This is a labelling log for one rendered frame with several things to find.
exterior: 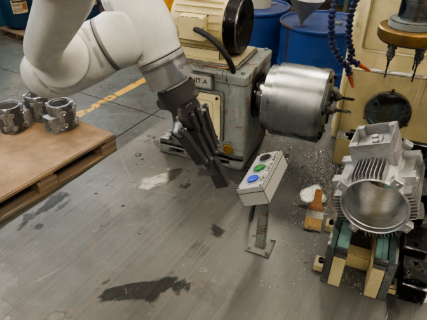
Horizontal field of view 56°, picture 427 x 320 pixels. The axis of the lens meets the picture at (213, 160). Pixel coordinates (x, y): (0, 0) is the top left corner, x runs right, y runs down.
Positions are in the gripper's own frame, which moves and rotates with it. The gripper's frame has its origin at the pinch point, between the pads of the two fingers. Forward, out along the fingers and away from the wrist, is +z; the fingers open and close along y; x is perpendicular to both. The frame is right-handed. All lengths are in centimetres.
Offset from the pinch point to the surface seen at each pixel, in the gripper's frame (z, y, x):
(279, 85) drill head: 1, 54, 2
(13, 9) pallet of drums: -121, 316, 397
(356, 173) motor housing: 18.5, 21.9, -21.1
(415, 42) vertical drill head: 2, 58, -37
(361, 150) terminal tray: 15.8, 27.9, -22.4
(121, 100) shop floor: 15, 218, 218
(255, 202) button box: 13.8, 8.1, -0.5
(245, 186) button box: 9.7, 9.2, 0.9
